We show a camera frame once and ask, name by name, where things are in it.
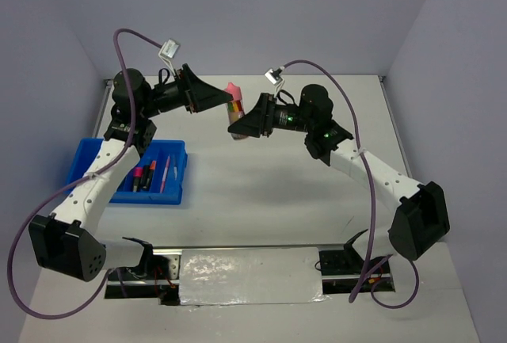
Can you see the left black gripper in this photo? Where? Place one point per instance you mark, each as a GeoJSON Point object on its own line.
{"type": "Point", "coordinates": [197, 96]}

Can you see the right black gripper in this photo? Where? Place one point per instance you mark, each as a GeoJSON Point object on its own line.
{"type": "Point", "coordinates": [260, 120]}

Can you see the clear case of coloured pens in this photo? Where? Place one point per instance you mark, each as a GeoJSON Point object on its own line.
{"type": "Point", "coordinates": [235, 109]}

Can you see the grey black pen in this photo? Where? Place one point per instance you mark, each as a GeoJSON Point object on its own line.
{"type": "Point", "coordinates": [174, 167]}

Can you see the orange cap black highlighter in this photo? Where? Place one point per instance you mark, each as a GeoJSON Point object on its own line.
{"type": "Point", "coordinates": [152, 167]}

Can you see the pink cap black highlighter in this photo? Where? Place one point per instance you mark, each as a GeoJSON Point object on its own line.
{"type": "Point", "coordinates": [137, 176]}

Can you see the orange-red pen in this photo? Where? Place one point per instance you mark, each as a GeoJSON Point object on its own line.
{"type": "Point", "coordinates": [165, 174]}

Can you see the blue cap black highlighter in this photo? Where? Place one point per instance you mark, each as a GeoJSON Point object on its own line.
{"type": "Point", "coordinates": [143, 178]}

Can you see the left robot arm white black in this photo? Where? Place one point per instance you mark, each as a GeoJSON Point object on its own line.
{"type": "Point", "coordinates": [64, 241]}

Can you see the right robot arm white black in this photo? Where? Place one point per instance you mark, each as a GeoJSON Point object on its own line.
{"type": "Point", "coordinates": [420, 215]}

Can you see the blue plastic compartment tray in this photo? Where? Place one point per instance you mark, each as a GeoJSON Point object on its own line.
{"type": "Point", "coordinates": [158, 150]}

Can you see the silver foil panel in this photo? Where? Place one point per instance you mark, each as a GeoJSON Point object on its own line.
{"type": "Point", "coordinates": [249, 277]}

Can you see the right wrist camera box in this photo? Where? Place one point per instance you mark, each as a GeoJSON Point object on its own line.
{"type": "Point", "coordinates": [274, 76]}

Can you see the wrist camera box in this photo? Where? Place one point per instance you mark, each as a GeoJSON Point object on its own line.
{"type": "Point", "coordinates": [274, 76]}
{"type": "Point", "coordinates": [167, 52]}

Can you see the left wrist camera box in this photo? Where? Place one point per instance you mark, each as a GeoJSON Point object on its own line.
{"type": "Point", "coordinates": [167, 52]}

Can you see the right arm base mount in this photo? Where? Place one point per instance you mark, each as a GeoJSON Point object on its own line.
{"type": "Point", "coordinates": [340, 270]}

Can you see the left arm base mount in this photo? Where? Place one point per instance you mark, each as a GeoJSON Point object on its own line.
{"type": "Point", "coordinates": [139, 272]}

